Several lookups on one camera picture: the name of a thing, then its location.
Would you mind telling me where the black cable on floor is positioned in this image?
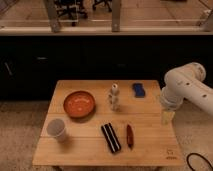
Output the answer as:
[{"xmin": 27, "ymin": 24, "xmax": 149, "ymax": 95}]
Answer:
[{"xmin": 186, "ymin": 152, "xmax": 213, "ymax": 171}]

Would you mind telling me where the white paper cup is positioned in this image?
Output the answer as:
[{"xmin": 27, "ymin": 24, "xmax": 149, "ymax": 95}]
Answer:
[{"xmin": 46, "ymin": 119, "xmax": 67, "ymax": 142}]

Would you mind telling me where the black white striped case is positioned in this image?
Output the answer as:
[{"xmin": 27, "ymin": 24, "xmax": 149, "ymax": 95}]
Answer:
[{"xmin": 101, "ymin": 123, "xmax": 121, "ymax": 153}]

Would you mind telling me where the orange bowl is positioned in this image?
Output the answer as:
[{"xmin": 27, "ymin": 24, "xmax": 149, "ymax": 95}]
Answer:
[{"xmin": 63, "ymin": 91, "xmax": 95, "ymax": 118}]

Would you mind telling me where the clear plastic bottle white cap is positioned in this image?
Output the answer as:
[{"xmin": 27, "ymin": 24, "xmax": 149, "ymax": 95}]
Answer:
[{"xmin": 108, "ymin": 83, "xmax": 119, "ymax": 111}]

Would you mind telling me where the wooden table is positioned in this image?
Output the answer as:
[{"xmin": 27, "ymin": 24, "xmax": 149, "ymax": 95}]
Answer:
[{"xmin": 33, "ymin": 80, "xmax": 183, "ymax": 166}]

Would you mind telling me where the grey metal post left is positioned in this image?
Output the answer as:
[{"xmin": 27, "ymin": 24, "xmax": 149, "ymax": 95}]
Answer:
[{"xmin": 43, "ymin": 0, "xmax": 61, "ymax": 33}]

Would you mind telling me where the black office chair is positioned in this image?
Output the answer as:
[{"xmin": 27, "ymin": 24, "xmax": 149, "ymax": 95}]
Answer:
[
  {"xmin": 92, "ymin": 0, "xmax": 113, "ymax": 13},
  {"xmin": 54, "ymin": 0, "xmax": 88, "ymax": 26}
]

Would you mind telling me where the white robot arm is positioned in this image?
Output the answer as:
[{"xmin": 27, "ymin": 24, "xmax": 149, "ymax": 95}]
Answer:
[{"xmin": 159, "ymin": 62, "xmax": 213, "ymax": 125}]

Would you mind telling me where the grey metal post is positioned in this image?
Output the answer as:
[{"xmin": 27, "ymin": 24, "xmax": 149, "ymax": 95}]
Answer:
[
  {"xmin": 112, "ymin": 0, "xmax": 121, "ymax": 32},
  {"xmin": 43, "ymin": 0, "xmax": 61, "ymax": 33}
]

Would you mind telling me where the grey metal post centre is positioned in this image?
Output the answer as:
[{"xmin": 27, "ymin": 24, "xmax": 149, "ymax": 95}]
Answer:
[{"xmin": 112, "ymin": 0, "xmax": 121, "ymax": 32}]

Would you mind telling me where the blue sponge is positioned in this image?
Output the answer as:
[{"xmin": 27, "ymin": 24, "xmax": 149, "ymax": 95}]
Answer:
[{"xmin": 132, "ymin": 83, "xmax": 145, "ymax": 98}]

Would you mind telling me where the red brown pocket knife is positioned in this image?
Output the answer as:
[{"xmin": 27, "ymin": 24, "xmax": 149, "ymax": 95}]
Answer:
[{"xmin": 126, "ymin": 124, "xmax": 134, "ymax": 148}]

